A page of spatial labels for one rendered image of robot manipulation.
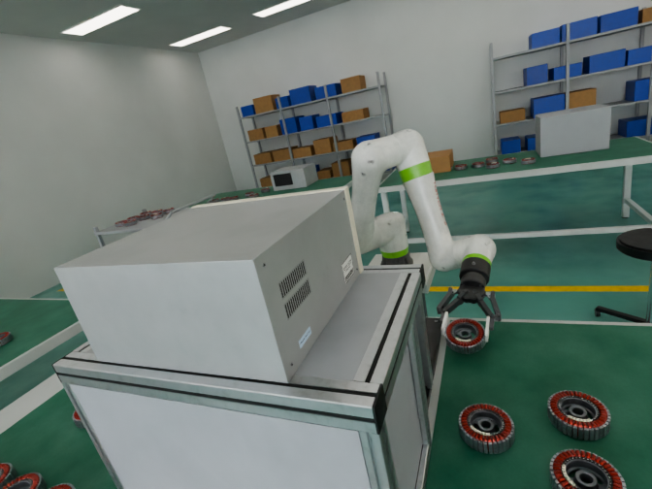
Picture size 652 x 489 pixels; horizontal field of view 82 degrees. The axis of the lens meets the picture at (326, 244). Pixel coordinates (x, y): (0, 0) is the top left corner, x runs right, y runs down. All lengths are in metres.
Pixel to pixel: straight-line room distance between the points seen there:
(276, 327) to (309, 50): 7.79
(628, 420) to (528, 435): 0.21
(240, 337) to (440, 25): 7.24
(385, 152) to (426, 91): 6.26
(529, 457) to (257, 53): 8.37
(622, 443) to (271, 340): 0.75
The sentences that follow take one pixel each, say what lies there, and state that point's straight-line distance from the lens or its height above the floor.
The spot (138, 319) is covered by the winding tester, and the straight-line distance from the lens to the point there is 0.71.
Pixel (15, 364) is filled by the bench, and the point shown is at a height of 0.73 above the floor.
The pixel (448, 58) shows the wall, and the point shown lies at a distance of 7.53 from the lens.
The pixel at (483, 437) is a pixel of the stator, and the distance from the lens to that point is 0.94.
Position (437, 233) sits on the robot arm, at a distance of 1.39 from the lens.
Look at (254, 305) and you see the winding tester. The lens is 0.53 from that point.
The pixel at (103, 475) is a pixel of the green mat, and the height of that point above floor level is 0.75.
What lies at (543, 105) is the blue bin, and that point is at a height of 0.95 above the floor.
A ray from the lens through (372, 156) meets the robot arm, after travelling 1.29.
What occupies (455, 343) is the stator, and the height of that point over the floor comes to 0.80.
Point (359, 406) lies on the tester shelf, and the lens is 0.53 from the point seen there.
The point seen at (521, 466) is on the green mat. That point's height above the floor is 0.75.
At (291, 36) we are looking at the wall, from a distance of 8.37.
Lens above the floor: 1.47
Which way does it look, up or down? 19 degrees down
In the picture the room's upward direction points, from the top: 12 degrees counter-clockwise
